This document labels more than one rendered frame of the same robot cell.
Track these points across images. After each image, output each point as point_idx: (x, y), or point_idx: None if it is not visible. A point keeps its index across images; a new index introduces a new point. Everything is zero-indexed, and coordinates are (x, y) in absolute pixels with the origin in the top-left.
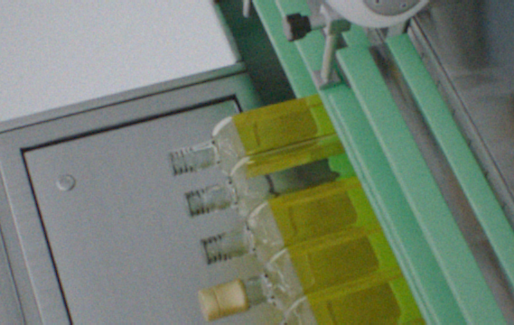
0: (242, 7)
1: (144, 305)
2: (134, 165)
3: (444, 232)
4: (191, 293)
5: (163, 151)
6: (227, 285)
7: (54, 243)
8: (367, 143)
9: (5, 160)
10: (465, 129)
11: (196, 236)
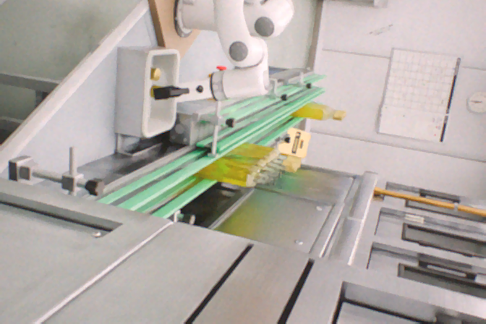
0: None
1: (298, 215)
2: (267, 234)
3: (244, 111)
4: (280, 211)
5: (252, 232)
6: (287, 161)
7: (315, 234)
8: (225, 142)
9: (317, 253)
10: (212, 112)
11: (265, 217)
